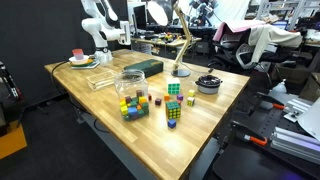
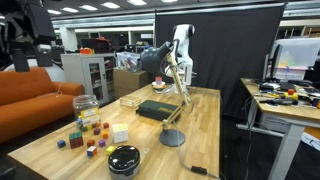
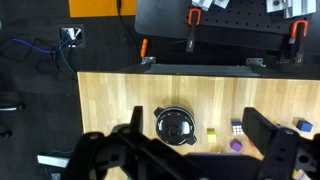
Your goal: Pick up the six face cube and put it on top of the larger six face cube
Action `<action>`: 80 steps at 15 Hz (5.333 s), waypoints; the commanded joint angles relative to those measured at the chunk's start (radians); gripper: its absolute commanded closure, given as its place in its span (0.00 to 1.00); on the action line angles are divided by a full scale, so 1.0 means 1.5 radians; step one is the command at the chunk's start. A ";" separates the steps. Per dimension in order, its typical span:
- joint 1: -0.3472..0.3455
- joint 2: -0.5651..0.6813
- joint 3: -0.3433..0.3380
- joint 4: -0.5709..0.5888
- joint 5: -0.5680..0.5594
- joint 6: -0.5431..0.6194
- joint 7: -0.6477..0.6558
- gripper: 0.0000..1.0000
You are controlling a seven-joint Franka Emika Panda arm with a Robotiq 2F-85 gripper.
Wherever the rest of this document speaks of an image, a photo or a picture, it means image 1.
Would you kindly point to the white round reflector disc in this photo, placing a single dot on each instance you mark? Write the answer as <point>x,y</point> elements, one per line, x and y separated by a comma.
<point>157,12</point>

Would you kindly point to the short aluminium extrusion piece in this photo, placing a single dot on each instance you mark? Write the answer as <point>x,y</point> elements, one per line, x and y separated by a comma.
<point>296,110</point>

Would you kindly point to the clear plastic rectangular box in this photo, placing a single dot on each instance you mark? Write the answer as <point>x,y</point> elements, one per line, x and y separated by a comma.
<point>101,80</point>

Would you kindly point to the red plastic cup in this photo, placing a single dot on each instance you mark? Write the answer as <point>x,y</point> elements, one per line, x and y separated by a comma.
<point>78,54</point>

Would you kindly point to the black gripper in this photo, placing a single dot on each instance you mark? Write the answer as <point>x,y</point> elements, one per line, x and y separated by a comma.
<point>202,4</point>

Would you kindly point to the small bright purple wooden cube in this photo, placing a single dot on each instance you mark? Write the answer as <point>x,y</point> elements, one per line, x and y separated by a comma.
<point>180,97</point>

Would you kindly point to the black-framed six face puzzle cube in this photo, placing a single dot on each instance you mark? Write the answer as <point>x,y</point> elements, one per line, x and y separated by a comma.
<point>173,110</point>

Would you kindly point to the white spray bottle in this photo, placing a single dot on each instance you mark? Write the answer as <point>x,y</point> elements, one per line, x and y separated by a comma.
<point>280,87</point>

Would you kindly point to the cluttered background work table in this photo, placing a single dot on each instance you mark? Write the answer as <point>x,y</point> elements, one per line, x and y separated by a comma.
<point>166,41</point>

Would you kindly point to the round black and grey device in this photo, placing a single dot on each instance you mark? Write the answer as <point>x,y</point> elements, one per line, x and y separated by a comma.
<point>208,84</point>

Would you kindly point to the orange box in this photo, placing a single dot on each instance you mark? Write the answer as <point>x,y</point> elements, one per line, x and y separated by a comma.
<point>11,141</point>

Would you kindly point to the black mesh office chair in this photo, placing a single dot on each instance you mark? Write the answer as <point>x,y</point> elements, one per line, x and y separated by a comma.
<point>233,53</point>

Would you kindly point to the small blue wooden cube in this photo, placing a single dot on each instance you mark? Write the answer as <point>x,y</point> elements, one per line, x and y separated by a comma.
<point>171,123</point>

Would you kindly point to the large white-framed green puzzle cube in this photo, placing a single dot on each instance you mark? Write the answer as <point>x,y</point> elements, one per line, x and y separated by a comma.
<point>173,86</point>

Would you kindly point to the small dark purple wooden cube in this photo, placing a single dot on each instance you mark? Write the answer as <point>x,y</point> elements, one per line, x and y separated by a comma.
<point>158,101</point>

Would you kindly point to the computer monitor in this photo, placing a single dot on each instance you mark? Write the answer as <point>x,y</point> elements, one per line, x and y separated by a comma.
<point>140,17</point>

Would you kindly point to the small yellow wooden cube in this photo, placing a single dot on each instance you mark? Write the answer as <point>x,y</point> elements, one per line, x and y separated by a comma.
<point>191,93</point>

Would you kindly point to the beige cloth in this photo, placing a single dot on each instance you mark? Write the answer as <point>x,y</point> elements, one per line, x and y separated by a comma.
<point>276,37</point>

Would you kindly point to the brown cardboard box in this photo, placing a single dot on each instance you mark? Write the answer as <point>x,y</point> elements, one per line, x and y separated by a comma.
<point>310,87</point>

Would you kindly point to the stacked aluminium extrusion bars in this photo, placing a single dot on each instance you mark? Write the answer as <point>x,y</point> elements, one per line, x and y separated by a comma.
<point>295,145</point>

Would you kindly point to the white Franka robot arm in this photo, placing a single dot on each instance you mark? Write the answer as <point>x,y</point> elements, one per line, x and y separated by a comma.
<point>100,31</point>

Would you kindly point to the mini white-yellow puzzle cube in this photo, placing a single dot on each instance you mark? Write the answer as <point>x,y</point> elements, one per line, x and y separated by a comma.
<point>190,101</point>

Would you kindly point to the pink cloth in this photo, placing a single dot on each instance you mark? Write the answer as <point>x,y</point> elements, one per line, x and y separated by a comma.
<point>233,26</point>

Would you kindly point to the small orange wooden cube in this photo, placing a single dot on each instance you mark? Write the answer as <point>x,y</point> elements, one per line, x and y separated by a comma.
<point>166,97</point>

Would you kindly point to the clear plastic jar of cubes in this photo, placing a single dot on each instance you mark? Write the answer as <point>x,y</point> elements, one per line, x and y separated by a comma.
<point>130,90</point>

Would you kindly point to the dark green flat case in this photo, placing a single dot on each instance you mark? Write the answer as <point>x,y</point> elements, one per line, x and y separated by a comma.
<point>145,67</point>

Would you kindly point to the small dark red wooden cube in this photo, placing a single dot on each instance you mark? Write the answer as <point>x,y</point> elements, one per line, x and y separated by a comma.
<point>150,97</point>

